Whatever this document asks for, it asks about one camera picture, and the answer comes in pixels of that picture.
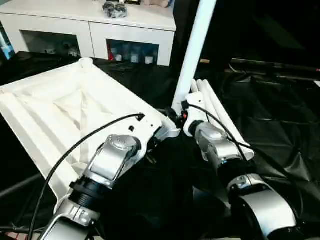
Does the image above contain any white plastic table top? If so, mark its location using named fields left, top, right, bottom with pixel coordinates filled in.
left=0, top=56, right=181, bottom=208

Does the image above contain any black mat cloth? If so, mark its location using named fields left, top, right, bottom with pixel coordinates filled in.
left=0, top=51, right=320, bottom=240

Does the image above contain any beige plush toy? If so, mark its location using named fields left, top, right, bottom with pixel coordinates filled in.
left=144, top=0, right=170, bottom=8

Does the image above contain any white sideboard cabinet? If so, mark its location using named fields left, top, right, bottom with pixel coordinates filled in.
left=0, top=0, right=177, bottom=67

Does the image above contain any black tripod leg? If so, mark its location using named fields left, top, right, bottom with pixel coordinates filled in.
left=0, top=173, right=42, bottom=200

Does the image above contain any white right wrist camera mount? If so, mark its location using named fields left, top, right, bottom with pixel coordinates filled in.
left=182, top=92, right=208, bottom=137

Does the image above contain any black left wrist camera cable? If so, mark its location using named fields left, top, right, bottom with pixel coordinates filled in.
left=26, top=113, right=146, bottom=240

